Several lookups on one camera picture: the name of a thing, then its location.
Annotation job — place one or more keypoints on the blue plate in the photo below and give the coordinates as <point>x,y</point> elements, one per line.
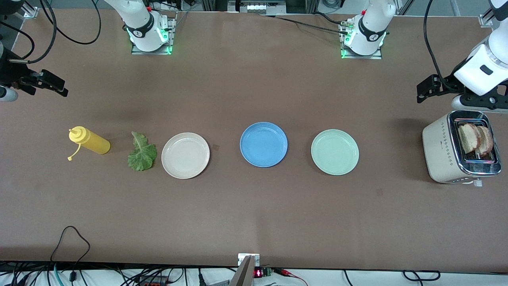
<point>264,145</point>

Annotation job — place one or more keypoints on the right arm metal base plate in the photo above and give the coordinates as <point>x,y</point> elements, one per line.
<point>152,53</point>

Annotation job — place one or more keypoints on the green lettuce leaf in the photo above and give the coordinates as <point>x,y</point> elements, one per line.
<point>141,157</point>

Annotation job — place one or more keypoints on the toasted bread slice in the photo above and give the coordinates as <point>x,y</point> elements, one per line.
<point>487,141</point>
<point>467,137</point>

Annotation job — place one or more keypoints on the cream and chrome toaster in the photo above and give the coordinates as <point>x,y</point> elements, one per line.
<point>438,151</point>

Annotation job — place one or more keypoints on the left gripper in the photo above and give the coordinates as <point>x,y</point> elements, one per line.
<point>446,86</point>

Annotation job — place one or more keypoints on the yellow mustard squeeze bottle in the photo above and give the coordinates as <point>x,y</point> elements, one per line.
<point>93,143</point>

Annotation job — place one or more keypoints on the circuit board with red display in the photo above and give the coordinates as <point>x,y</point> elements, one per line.
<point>258,273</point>

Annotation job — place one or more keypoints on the grey power strip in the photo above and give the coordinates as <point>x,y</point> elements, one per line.
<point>256,7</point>

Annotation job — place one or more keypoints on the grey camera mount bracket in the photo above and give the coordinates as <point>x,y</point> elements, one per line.
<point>246,274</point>

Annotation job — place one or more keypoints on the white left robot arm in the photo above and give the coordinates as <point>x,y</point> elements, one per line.
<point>369,31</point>

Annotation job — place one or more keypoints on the mint green plate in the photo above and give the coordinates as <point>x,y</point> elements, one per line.
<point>335,152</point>

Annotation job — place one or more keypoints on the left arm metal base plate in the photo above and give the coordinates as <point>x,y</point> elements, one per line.
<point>359,57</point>

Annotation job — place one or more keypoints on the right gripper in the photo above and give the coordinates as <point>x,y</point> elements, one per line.
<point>12,71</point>

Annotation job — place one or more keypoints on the beige plate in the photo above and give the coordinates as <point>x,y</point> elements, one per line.
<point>185,155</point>

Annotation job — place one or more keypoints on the aluminium frame profile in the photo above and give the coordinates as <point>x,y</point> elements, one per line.
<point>31,12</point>
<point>485,20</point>

